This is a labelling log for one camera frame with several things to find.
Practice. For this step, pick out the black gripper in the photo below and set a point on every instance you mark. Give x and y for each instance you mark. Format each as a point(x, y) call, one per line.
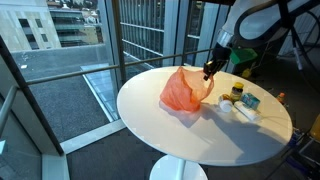
point(220, 56)

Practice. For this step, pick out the orange plastic bag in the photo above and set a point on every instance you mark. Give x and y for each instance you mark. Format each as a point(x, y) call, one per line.
point(186, 89)

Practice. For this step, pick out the brown bottle yellow cap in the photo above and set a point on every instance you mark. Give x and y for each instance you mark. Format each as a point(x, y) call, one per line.
point(236, 91)

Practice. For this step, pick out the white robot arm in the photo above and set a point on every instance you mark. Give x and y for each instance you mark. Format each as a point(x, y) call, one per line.
point(252, 23)

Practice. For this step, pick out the orange bottle white cap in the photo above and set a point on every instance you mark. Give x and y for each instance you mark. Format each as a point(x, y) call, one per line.
point(225, 103)

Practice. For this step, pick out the orange bottle on floor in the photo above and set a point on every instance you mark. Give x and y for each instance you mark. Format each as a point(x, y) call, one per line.
point(281, 98)

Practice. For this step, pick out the teal box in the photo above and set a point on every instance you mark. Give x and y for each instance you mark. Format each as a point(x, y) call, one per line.
point(250, 100)

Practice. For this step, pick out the round white table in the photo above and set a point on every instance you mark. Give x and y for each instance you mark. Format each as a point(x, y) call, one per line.
point(206, 137)

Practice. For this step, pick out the white tube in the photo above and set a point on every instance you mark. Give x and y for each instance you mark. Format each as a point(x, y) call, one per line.
point(251, 114)

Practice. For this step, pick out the yellow object at edge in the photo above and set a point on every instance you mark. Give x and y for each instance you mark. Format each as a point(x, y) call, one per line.
point(315, 130)

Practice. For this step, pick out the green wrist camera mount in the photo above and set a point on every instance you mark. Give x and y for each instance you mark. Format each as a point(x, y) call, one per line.
point(242, 55)

